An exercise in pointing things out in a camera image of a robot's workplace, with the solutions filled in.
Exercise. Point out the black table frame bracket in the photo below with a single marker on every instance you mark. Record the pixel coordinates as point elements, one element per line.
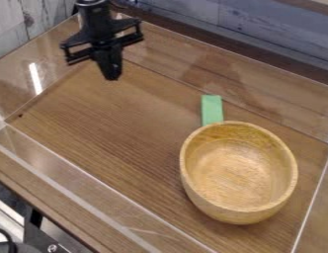
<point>47,237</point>

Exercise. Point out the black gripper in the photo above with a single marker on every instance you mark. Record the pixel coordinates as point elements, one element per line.
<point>102,37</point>

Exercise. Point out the wooden brown bowl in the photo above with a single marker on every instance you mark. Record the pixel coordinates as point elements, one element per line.
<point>238,172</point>

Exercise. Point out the clear acrylic enclosure wall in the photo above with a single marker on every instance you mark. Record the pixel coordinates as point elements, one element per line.
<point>89,146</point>

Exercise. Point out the green rectangular block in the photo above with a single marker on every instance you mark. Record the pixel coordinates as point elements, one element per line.
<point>212,110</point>

